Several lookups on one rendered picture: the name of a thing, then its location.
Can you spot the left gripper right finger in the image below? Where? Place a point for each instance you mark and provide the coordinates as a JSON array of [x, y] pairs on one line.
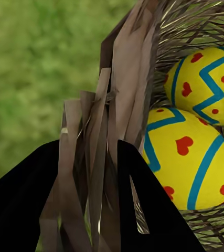
[[169, 232]]

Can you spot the easter egg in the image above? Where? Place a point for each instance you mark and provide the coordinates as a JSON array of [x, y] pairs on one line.
[[186, 154], [196, 84]]

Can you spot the wicker basket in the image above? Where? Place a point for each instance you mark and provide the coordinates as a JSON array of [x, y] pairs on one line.
[[146, 41]]

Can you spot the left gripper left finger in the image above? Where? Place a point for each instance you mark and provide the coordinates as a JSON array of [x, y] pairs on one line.
[[23, 193]]

